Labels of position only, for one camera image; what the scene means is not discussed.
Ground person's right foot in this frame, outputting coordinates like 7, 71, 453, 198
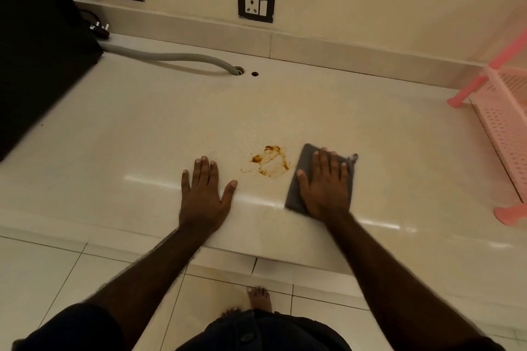
246, 286, 274, 314

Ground person's dark sleeve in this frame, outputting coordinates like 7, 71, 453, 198
452, 336, 508, 351
12, 302, 127, 351

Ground grey corrugated hose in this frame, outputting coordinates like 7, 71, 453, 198
98, 41, 241, 76

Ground black appliance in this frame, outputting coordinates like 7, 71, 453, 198
0, 0, 104, 163

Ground person's dark left sleeve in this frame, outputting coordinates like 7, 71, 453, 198
12, 302, 127, 351

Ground person's left forearm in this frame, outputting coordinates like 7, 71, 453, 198
83, 223, 211, 351

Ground person's left hand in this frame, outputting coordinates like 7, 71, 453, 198
178, 155, 239, 237

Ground black power cable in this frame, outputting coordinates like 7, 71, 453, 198
78, 8, 102, 27

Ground person's dark right sleeve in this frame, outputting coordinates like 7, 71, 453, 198
452, 336, 508, 351

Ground grey cloth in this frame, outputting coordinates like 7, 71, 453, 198
284, 143, 360, 216

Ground person's dark shorts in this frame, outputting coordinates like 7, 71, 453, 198
174, 308, 353, 351

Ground pink plastic rack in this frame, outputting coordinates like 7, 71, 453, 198
447, 29, 527, 228

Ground black power plug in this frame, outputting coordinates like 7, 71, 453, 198
89, 21, 111, 40

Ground brown stains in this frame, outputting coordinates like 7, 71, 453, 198
240, 145, 292, 179

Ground white countertop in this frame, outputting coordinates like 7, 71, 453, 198
0, 32, 527, 340

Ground person's right forearm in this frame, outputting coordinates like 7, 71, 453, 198
327, 212, 491, 351

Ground person's right hand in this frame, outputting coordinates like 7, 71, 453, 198
296, 147, 351, 223

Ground cream backsplash strip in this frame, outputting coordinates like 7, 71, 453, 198
72, 0, 485, 90

